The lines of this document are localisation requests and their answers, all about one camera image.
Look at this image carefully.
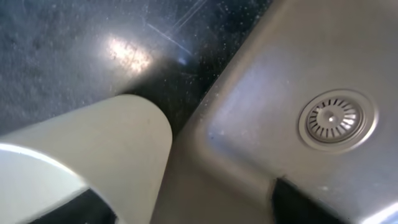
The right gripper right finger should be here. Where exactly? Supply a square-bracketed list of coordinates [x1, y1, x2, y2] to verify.
[271, 177, 346, 224]

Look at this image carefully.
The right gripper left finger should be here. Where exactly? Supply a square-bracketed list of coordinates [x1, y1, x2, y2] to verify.
[29, 189, 118, 224]

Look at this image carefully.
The white cup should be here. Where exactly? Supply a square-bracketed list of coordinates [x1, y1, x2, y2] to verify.
[0, 94, 174, 224]

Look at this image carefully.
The steel sink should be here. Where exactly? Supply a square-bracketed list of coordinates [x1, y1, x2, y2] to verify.
[150, 0, 398, 224]

